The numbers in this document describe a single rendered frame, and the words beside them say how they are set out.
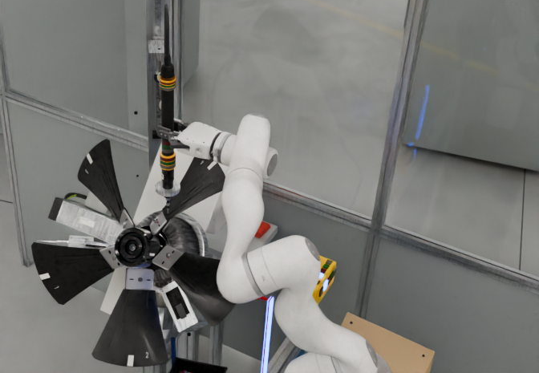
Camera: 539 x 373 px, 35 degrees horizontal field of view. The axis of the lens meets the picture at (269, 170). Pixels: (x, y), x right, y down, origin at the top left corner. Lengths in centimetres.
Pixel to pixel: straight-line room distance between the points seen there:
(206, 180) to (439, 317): 113
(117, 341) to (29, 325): 151
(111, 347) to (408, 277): 115
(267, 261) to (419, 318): 155
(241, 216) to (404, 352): 85
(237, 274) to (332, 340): 31
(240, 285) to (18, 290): 255
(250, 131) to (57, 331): 217
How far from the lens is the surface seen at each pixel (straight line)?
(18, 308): 423
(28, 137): 389
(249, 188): 189
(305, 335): 200
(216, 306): 255
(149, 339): 269
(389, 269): 323
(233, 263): 187
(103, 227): 286
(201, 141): 227
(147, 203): 293
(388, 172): 298
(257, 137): 213
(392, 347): 253
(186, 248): 275
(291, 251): 185
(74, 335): 407
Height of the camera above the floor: 295
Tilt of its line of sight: 36 degrees down
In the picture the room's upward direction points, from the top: 5 degrees clockwise
